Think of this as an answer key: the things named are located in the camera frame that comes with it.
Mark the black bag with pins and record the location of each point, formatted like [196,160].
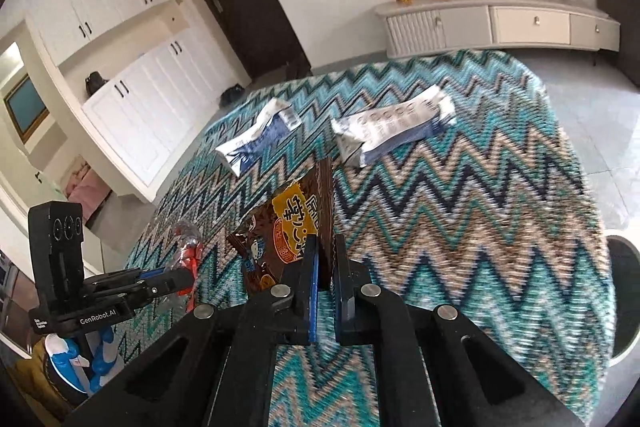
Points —
[96,84]

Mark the clear plastic bag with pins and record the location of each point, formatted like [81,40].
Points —
[187,234]

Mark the white low cabinet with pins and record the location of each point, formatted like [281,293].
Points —
[160,107]

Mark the wooden framed window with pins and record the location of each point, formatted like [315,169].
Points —
[27,107]

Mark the person's left hand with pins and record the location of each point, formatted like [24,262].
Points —
[62,357]

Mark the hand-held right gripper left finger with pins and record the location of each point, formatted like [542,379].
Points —
[314,287]

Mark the white blue packet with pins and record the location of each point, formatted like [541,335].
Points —
[255,142]

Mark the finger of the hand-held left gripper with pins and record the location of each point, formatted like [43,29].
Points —
[170,284]
[150,275]

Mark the zigzag knitted blanket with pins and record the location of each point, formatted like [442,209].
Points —
[475,207]

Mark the white television cabinet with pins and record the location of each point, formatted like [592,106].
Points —
[465,27]

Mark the brown snack packet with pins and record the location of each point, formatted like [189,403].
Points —
[280,227]

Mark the black shoes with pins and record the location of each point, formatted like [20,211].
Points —
[231,94]

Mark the long white blue wrapper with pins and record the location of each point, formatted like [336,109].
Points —
[395,122]

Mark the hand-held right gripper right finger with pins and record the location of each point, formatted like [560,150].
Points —
[342,297]

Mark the pink cloth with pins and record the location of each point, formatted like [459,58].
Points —
[87,194]

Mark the black round stool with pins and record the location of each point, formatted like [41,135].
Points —
[625,297]

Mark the red white plastic wrapper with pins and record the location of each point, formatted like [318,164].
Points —
[191,262]

